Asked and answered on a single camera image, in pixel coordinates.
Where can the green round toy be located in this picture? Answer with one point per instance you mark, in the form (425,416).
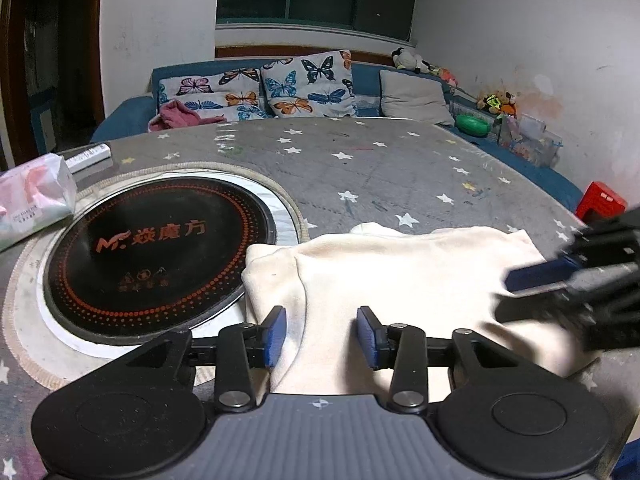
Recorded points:
(472,125)

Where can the white remote control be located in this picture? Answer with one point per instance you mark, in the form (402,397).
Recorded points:
(90,156)

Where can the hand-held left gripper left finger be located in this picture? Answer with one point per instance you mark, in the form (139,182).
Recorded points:
(278,335)

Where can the butterfly print pillow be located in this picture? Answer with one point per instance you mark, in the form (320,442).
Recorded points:
(200,87)
(310,85)

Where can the round black induction cooktop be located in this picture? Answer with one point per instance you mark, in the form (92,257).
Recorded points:
(160,260)

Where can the pink cloth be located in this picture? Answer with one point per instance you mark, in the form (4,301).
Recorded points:
(177,115)

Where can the clear plastic box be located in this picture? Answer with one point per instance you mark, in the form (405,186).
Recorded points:
(527,140)

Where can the yellow and black plush toy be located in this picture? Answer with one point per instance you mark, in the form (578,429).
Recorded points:
(495,102)

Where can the red plastic stool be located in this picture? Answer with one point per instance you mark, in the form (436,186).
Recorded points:
(600,202)

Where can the colourful plush toy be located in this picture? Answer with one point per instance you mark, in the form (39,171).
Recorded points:
(445,76)

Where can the dark wooden door frame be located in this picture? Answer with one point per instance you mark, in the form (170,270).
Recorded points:
(60,35)

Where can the blue sofa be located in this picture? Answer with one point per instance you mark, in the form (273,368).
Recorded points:
(130,115)

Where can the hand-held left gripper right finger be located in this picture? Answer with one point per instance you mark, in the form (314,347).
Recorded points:
(366,335)

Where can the grey pillow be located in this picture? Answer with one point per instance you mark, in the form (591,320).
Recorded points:
(415,95)

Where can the white pink tissue pack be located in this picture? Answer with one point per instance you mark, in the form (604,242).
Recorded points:
(35,200)

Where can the black and white plush toy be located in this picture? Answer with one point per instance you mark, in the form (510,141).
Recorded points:
(407,59)

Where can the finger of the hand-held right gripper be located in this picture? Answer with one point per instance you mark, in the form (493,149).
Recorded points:
(540,275)
(550,307)

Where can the cream shirt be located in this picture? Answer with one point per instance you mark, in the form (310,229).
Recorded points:
(400,270)

